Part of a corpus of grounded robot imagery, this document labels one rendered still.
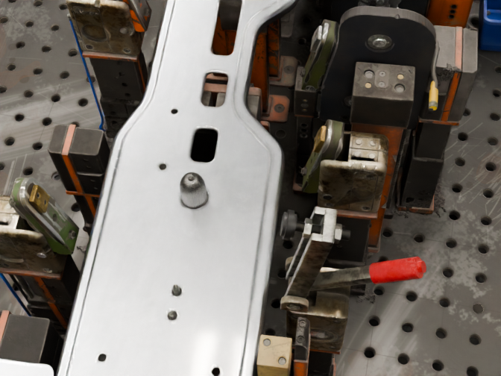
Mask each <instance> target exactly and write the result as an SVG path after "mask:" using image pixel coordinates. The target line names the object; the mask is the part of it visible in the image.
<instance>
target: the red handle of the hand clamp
mask: <svg viewBox="0 0 501 376"><path fill-rule="evenodd" d="M425 272H426V264H425V262H424V261H422V260H421V259H420V258H419V257H409V258H403V259H398V260H389V261H383V262H378V263H372V264H370V265H369V266H360V267H355V268H349V269H339V270H334V271H328V272H319V274H318V276H317V278H316V279H315V282H314V283H313V285H312V288H311V289H310V291H314V290H320V289H330V288H336V287H343V286H353V285H359V284H365V283H374V284H379V283H390V282H396V281H407V280H413V279H419V278H422V277H423V273H425Z"/></svg>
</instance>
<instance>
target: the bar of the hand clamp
mask: <svg viewBox="0 0 501 376"><path fill-rule="evenodd" d="M336 218H337V210H334V209H330V208H323V207H315V208H314V210H313V212H312V215H311V217H310V219H308V218H306V219H305V221H304V222H298V221H297V214H294V210H287V213H286V212H284V214H283V219H282V223H281V229H280V236H283V239H285V240H290V238H293V237H294V232H295V231H296V232H301V233H303V236H302V238H301V241H300V243H299V246H298V247H297V250H296V252H295V255H294V257H293V260H292V262H291V265H290V267H289V270H288V271H287V274H286V280H287V281H288V280H289V278H290V277H292V276H293V277H292V280H291V282H290V284H289V287H288V289H287V290H286V294H285V295H284V296H287V295H292V296H299V297H302V298H306V297H307V295H308V294H309V291H310V289H311V288H312V285H313V283H314V282H315V279H316V278H317V276H318V274H319V272H320V270H321V268H322V266H323V264H324V262H325V260H326V258H327V256H328V254H329V252H330V250H331V248H332V246H333V244H334V243H336V244H339V242H340V240H341V239H342V240H347V241H349V239H350V231H349V230H344V229H342V224H337V223H336Z"/></svg>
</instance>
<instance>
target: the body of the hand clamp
mask: <svg viewBox="0 0 501 376"><path fill-rule="evenodd" d="M334 270H339V269H334V268H327V267H322V268H321V270H320V272H328V271H334ZM306 299H307V300H308V301H309V308H308V313H304V312H297V311H286V338H292V348H293V349H292V365H291V371H290V376H294V345H295V338H296V331H297V319H298V317H303V318H307V319H308V320H309V321H310V327H309V333H310V334H311V336H310V346H309V364H308V373H307V376H335V370H336V363H334V362H335V358H334V357H335V354H340V351H341V348H342V346H343V341H344V334H345V330H346V326H347V318H348V309H349V300H350V286H343V287H336V288H330V289H320V290H314V291H309V294H308V295H307V297H306Z"/></svg>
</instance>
